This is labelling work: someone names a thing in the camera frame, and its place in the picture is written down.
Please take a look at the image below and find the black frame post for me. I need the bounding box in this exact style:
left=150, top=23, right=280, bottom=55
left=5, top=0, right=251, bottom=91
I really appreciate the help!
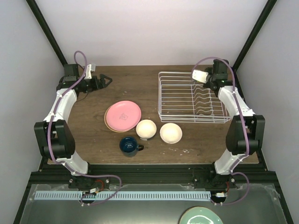
left=233, top=0, right=277, bottom=71
left=26, top=0, right=68, bottom=66

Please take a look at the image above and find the tan bottom plate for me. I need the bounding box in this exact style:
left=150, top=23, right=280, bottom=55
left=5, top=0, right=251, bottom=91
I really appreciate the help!
left=104, top=108, right=130, bottom=133

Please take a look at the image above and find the beige floral bowl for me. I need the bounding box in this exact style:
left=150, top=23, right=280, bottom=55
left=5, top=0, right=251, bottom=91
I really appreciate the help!
left=160, top=123, right=183, bottom=144

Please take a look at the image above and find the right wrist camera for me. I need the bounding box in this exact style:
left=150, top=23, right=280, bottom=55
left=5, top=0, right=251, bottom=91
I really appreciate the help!
left=192, top=70, right=209, bottom=84

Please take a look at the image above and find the teal white bowl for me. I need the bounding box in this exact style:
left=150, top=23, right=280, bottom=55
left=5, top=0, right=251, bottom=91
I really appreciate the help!
left=136, top=119, right=157, bottom=141

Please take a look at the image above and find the dark blue mug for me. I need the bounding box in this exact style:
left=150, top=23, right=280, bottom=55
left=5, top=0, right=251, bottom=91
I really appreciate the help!
left=119, top=136, right=144, bottom=157

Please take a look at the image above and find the black right frame post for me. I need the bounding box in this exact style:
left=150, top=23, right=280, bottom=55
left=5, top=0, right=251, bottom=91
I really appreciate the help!
left=233, top=0, right=277, bottom=71

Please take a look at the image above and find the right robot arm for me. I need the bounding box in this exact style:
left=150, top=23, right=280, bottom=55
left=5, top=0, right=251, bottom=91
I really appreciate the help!
left=204, top=68, right=265, bottom=188

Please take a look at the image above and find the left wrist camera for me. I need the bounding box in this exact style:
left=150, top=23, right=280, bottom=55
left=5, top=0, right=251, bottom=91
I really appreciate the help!
left=84, top=63, right=96, bottom=79

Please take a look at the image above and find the teal plate on wood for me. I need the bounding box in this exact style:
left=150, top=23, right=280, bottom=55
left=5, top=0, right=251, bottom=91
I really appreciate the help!
left=178, top=206, right=223, bottom=224

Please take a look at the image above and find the pink plate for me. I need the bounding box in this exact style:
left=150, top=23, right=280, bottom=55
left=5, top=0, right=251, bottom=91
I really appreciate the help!
left=107, top=100, right=142, bottom=131

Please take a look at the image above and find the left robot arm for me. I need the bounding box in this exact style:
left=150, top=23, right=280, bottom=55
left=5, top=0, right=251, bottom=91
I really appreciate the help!
left=34, top=74, right=113, bottom=189

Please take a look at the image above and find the white wire dish rack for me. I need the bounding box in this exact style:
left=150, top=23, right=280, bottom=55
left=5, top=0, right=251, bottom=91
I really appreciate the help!
left=158, top=71, right=230, bottom=124

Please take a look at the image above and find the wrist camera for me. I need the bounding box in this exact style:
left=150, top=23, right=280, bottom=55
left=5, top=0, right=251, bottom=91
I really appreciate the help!
left=84, top=63, right=96, bottom=79
left=192, top=70, right=209, bottom=84

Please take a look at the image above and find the black left frame post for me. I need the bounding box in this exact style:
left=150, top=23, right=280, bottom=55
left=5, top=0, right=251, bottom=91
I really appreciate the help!
left=26, top=0, right=68, bottom=66

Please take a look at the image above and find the light blue slotted strip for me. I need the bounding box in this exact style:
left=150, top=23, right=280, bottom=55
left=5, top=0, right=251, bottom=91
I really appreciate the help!
left=34, top=190, right=211, bottom=201

